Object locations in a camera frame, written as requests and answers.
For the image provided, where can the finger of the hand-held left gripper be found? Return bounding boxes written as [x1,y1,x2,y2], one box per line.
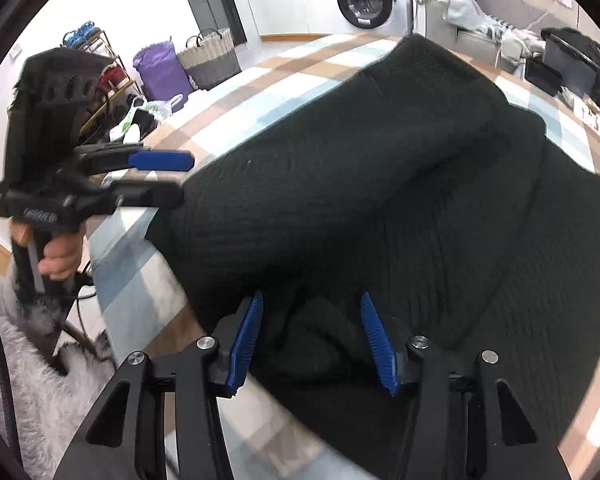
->
[80,180,185,211]
[77,142,196,173]

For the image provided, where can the person's left hand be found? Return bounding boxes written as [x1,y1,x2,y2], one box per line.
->
[11,224,86,281]

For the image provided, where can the blue shoes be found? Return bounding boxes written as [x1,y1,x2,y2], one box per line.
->
[62,22,97,47]

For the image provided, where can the woven laundry basket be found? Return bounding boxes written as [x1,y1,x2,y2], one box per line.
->
[176,27,243,91]

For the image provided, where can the metal shoe rack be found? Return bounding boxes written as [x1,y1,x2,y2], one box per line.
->
[62,22,146,146]

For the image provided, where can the small black tray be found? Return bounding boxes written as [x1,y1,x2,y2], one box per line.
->
[524,57,563,96]

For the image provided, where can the white plastic bag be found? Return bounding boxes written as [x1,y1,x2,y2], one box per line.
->
[109,94,186,143]

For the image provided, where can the grey fluffy fabric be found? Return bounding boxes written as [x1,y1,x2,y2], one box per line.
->
[0,275,118,480]

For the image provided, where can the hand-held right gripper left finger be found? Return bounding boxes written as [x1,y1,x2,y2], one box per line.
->
[52,290,266,480]

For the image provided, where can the checked blanket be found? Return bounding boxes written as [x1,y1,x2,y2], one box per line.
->
[87,32,600,480]

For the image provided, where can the large black box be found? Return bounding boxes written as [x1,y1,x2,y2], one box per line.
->
[540,27,600,96]

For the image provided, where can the red shoes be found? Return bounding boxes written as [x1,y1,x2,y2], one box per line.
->
[97,65,127,92]

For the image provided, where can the black cable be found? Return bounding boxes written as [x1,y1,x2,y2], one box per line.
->
[0,285,23,466]

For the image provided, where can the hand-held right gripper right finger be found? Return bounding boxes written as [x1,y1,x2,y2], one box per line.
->
[360,291,576,480]

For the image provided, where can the black knit sweater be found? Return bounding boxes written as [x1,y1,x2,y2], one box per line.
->
[145,34,600,480]

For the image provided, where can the white base cabinets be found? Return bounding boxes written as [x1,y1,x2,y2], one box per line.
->
[242,0,341,41]

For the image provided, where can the purple bag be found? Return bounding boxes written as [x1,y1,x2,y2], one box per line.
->
[132,37,193,103]

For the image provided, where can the grey sofa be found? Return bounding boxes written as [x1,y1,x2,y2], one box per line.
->
[415,0,546,68]

